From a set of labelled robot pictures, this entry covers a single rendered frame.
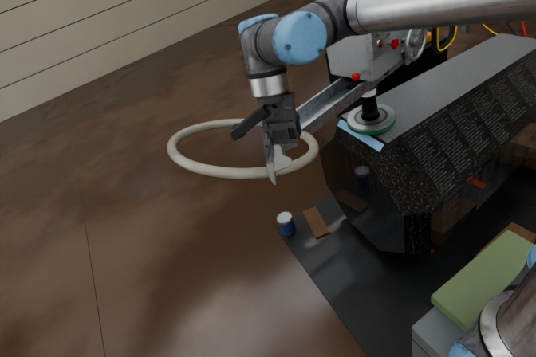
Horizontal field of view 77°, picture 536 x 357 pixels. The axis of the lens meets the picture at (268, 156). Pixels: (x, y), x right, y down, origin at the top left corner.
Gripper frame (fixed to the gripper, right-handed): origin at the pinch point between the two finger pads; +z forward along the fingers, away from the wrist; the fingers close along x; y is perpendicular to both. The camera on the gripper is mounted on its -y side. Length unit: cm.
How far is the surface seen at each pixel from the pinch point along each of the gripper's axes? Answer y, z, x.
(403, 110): 44, 14, 91
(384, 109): 34, 10, 84
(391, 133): 35, 19, 75
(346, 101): 18, -3, 55
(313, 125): 5.6, 1.0, 41.1
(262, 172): -4.7, 0.7, 2.6
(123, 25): -373, -89, 526
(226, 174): -13.7, -0.9, -0.1
